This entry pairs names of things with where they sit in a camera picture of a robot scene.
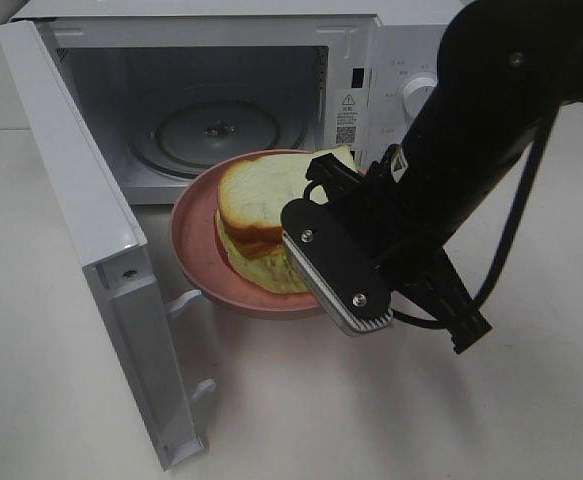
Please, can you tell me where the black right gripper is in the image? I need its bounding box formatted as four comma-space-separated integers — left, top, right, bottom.
303, 149, 492, 354

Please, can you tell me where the toast sandwich with lettuce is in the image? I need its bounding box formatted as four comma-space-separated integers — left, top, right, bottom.
215, 146, 357, 294

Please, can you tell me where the pink round plate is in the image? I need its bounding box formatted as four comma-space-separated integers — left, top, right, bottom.
169, 150, 324, 320

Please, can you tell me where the white microwave door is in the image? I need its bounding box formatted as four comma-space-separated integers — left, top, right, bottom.
0, 20, 216, 470

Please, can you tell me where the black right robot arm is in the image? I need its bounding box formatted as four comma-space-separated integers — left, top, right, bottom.
281, 1, 583, 352

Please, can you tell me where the white warning label sticker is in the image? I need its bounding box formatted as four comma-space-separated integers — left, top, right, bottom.
334, 89, 363, 146

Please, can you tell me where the white upper power knob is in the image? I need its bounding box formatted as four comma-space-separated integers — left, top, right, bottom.
401, 72, 437, 119

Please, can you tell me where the glass microwave turntable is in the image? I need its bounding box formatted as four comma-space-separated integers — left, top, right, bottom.
128, 98, 308, 179

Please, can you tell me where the white microwave oven body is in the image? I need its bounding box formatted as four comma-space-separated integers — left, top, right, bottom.
8, 1, 461, 205

